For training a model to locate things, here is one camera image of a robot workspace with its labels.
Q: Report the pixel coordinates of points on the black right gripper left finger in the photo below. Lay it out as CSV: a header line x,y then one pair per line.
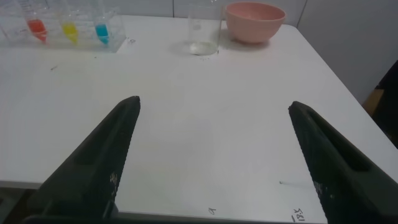
x,y
93,161

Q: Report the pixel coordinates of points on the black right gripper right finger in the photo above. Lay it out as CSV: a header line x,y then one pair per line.
x,y
342,174

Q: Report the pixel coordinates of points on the test tube with blue pigment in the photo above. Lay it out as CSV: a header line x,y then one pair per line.
x,y
102,32

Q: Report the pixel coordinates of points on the test tube with yellow pigment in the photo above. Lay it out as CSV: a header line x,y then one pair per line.
x,y
70,31

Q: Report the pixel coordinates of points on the clear plastic test tube rack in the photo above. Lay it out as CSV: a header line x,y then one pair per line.
x,y
116,32

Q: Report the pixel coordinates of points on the test tube with red pigment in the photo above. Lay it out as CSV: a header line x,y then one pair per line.
x,y
37,28

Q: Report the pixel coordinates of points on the pink bowl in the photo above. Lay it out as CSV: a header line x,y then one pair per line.
x,y
253,23

